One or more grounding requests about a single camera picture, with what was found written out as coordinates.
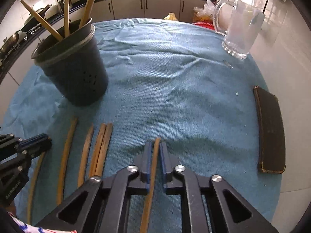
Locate wooden chopstick on cloth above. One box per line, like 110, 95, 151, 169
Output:
78, 124, 94, 188
95, 123, 113, 177
56, 117, 78, 205
26, 152, 46, 224
89, 124, 106, 178

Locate electric kettle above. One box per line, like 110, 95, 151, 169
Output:
57, 0, 65, 13

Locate wooden chopstick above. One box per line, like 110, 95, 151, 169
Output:
95, 123, 113, 177
64, 0, 70, 38
139, 137, 161, 233
79, 0, 95, 29
21, 0, 63, 42
78, 124, 94, 188
56, 117, 78, 205
26, 152, 46, 224
89, 124, 106, 178

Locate blue table cloth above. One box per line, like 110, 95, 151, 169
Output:
1, 19, 281, 224

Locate black wok with lid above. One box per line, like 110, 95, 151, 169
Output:
21, 4, 52, 33

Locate clear glass pitcher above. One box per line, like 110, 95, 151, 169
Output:
212, 0, 265, 60

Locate wooden chopstick in cup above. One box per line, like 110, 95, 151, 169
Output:
79, 0, 95, 29
64, 0, 70, 38

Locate gas stove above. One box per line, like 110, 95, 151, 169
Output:
18, 24, 45, 41

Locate yellow plastic bag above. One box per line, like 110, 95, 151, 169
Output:
164, 12, 179, 22

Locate red plastic basin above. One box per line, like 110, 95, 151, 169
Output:
192, 22, 215, 30

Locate lower kitchen cabinets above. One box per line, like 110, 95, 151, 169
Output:
1, 0, 216, 116

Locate dark green utensil holder cup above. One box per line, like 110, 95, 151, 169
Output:
31, 18, 109, 106

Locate black smartphone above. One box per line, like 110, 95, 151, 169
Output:
253, 86, 286, 174

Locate steel pot on stove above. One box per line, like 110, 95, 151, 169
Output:
0, 30, 19, 59

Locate white bag on orange bin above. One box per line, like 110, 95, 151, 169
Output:
193, 0, 215, 23

